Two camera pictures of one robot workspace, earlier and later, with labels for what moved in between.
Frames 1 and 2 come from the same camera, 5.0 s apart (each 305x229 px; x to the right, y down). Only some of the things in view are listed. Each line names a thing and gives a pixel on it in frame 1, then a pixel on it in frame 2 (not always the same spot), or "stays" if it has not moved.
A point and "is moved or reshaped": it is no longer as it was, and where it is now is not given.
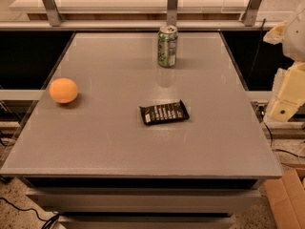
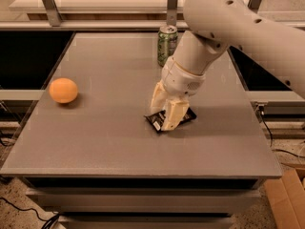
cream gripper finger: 288,93 → 175,110
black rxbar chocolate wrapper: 164,113 is moved or reshaped
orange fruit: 63,90 stays
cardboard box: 287,199 stays
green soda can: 167,45 stays
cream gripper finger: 276,33 → 159,98
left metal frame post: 52,12 stays
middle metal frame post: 172,4 stays
